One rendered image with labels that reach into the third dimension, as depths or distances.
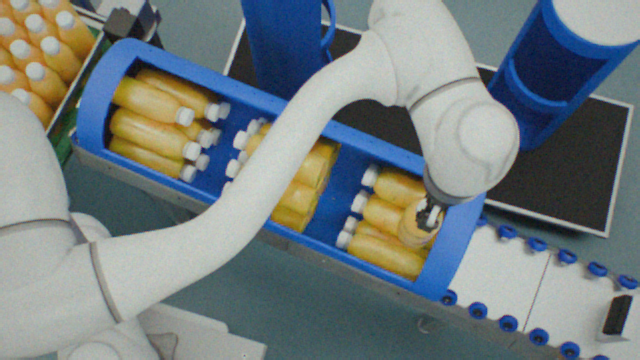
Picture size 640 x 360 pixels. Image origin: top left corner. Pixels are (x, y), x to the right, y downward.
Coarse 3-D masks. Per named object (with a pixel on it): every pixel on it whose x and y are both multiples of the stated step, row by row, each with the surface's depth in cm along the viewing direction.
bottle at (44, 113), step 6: (30, 96) 171; (36, 96) 173; (30, 102) 170; (36, 102) 172; (42, 102) 174; (30, 108) 171; (36, 108) 172; (42, 108) 174; (48, 108) 178; (36, 114) 173; (42, 114) 175; (48, 114) 178; (42, 120) 177; (48, 120) 179; (60, 126) 186; (54, 132) 185
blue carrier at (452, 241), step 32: (96, 64) 156; (128, 64) 157; (160, 64) 158; (192, 64) 163; (96, 96) 155; (224, 96) 176; (256, 96) 158; (96, 128) 157; (224, 128) 180; (352, 128) 160; (128, 160) 161; (224, 160) 179; (352, 160) 174; (384, 160) 153; (416, 160) 155; (192, 192) 160; (352, 192) 176; (320, 224) 173; (448, 224) 147; (352, 256) 155; (448, 256) 147; (416, 288) 154
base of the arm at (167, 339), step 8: (152, 336) 155; (160, 336) 155; (168, 336) 155; (176, 336) 156; (152, 344) 152; (160, 344) 154; (168, 344) 154; (176, 344) 155; (160, 352) 153; (168, 352) 154
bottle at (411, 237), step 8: (416, 200) 131; (408, 208) 131; (416, 208) 128; (408, 216) 130; (440, 216) 130; (400, 224) 138; (408, 224) 131; (440, 224) 131; (400, 232) 140; (408, 232) 134; (416, 232) 131; (424, 232) 130; (432, 232) 131; (400, 240) 144; (408, 240) 139; (416, 240) 136; (424, 240) 136; (416, 248) 144
